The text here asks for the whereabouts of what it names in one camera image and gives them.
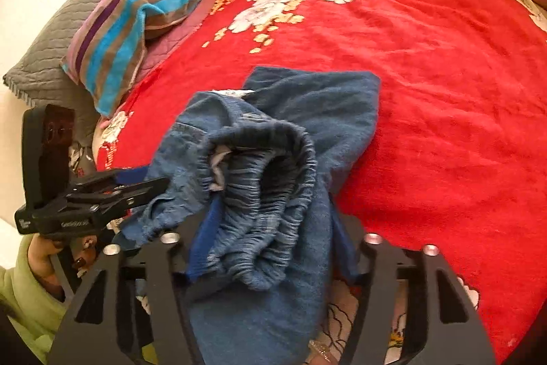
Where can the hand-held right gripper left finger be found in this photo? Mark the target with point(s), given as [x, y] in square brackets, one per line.
[198, 249]

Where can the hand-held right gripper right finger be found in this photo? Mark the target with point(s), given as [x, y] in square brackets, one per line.
[344, 245]

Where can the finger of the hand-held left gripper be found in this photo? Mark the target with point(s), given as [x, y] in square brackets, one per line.
[102, 180]
[136, 192]

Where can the blue denim pants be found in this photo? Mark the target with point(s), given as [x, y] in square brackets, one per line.
[299, 112]

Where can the person's left forearm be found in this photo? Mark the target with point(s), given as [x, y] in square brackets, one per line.
[25, 305]

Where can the person's left hand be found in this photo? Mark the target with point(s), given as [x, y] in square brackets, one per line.
[42, 262]

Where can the grey quilted pillow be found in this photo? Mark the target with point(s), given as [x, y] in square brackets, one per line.
[77, 14]

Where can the striped pillow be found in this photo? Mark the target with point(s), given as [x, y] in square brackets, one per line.
[124, 27]

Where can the red floral blanket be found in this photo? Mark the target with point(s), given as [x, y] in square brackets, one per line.
[427, 112]

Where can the mauve quilted sheet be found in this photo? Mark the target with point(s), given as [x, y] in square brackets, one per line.
[171, 35]

